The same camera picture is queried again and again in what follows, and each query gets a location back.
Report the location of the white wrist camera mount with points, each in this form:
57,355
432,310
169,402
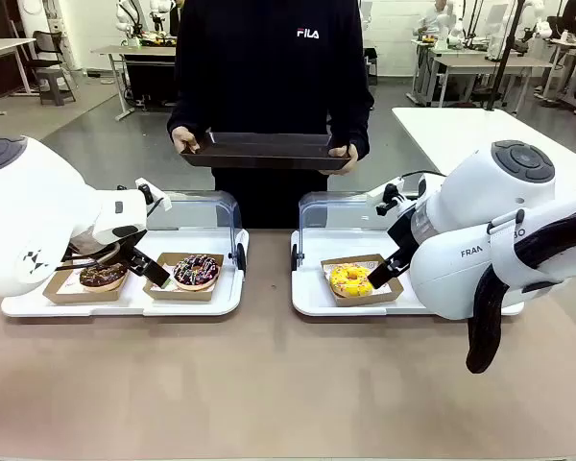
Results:
154,194
389,188

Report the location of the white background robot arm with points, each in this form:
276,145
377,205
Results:
127,21
448,26

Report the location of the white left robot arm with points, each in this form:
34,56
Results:
33,216

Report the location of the yellow donut in tray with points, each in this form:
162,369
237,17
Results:
389,294

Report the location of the background person white shirt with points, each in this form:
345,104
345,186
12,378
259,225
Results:
434,16

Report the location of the dark donut colourful sprinkles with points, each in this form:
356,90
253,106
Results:
196,273

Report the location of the clear display case lid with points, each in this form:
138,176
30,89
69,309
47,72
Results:
197,211
336,211

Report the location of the person right forearm black sleeve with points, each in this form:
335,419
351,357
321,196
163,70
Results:
184,110

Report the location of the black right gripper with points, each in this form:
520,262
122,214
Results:
403,235

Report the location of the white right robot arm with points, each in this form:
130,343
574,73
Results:
485,225

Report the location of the person torso black FILA sweater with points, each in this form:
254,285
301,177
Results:
269,72

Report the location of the person left forearm black sleeve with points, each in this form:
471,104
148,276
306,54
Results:
357,120

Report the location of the grey step stool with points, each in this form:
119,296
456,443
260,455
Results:
56,86

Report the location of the person right hand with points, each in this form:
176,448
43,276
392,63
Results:
186,140

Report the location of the white background desk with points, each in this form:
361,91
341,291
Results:
5,53

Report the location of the black stand pole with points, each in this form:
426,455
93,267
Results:
506,53

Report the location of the grey background workbench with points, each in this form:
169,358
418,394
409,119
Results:
485,72

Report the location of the chocolate donut with sprinkles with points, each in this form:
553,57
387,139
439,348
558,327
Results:
103,276

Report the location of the black hinge knob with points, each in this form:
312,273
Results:
295,257
241,257

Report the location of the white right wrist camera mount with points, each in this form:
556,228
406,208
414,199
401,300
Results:
389,188

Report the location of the dark brown serving tray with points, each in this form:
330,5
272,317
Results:
269,151

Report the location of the grey background desk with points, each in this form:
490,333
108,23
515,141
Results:
134,67

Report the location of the white display case base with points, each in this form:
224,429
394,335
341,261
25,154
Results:
312,288
230,298

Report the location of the sprinkled chocolate donut in tray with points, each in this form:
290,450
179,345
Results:
182,294

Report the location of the person left hand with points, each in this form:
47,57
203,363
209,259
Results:
349,165

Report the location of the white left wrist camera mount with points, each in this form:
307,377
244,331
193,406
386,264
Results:
154,194

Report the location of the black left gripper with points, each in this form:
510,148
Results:
130,242

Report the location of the white side table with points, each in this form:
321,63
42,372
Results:
441,134

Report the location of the black office chair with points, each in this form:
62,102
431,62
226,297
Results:
48,50

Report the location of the yellow glazed donut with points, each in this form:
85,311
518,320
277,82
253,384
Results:
350,281

